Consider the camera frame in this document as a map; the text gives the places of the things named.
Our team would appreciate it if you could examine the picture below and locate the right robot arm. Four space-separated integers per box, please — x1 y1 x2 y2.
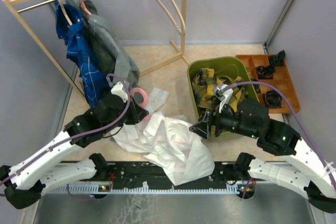
189 99 335 214

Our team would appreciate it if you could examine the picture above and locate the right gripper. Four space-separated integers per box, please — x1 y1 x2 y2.
188 98 258 140

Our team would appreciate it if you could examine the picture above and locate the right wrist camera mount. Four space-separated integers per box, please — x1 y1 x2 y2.
213 83 233 113

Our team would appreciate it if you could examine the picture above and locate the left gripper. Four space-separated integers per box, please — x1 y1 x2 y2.
103 95 149 134

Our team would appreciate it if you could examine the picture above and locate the black part in tray corner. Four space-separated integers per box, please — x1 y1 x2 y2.
269 50 286 67

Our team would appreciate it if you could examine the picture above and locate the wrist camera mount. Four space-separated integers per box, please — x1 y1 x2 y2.
111 82 129 103
213 83 233 113

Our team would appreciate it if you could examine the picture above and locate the orange compartment tray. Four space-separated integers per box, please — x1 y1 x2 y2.
236 54 301 114

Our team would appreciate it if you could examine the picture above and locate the black part beside basket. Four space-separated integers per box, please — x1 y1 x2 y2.
251 78 260 93

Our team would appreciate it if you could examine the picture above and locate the pink hanger with white shirt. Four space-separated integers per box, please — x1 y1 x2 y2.
130 87 149 109

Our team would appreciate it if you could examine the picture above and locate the beige hanger with blue shirt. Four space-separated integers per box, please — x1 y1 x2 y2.
57 0 72 26

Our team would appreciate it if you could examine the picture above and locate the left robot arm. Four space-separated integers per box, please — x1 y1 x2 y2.
1 94 149 209

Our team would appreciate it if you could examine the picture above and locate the yellow plaid shirt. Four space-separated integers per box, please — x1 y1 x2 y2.
191 68 243 118

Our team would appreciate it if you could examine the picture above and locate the black round part in tray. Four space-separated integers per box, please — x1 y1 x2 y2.
264 90 282 109

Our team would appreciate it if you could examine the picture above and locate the grey shirt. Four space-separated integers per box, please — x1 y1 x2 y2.
81 0 140 90

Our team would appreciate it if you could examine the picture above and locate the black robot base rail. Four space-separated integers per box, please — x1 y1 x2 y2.
51 162 249 199

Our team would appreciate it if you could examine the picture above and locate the blue plaid shirt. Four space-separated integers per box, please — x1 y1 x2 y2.
55 2 109 108

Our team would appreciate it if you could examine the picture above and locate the green plastic basket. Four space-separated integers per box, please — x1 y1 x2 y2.
187 56 259 142

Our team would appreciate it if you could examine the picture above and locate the white shirt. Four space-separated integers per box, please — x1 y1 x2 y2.
111 88 215 186

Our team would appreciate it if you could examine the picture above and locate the black cable bundle in tray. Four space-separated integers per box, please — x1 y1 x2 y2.
256 64 276 80

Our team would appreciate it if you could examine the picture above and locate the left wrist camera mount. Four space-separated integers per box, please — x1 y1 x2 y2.
111 82 129 103

